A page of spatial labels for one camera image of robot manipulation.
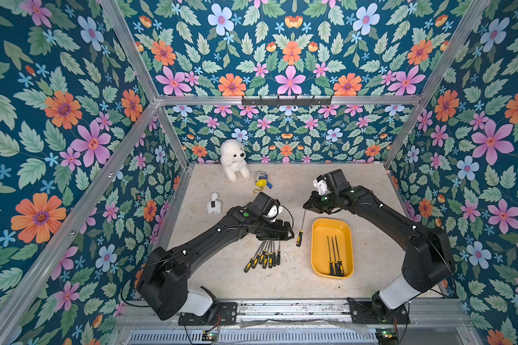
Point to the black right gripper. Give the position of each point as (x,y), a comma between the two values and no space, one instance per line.
(313,204)

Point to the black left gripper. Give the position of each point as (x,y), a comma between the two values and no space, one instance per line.
(276,236)

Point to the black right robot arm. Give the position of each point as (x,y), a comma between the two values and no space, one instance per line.
(428,257)

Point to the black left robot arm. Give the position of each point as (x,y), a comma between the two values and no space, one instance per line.
(163,283)

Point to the yellow plastic storage tray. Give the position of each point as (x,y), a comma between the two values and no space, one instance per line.
(321,228)

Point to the yellow blue small toy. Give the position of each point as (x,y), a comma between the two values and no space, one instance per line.
(262,182)

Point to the small white robot figurine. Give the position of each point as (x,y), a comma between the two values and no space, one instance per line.
(214,206)

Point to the white plush seal toy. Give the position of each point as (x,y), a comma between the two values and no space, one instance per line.
(233,161)

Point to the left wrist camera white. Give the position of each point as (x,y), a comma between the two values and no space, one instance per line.
(274,212)

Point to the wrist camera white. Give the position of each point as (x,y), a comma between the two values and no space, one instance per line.
(274,212)
(321,186)

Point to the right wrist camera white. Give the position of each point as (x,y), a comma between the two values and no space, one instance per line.
(321,186)

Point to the black wall hook rail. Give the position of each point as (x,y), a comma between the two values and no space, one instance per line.
(273,101)

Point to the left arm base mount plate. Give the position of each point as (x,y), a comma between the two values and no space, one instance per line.
(220,314)

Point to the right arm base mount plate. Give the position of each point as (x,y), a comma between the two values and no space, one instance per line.
(375,312)

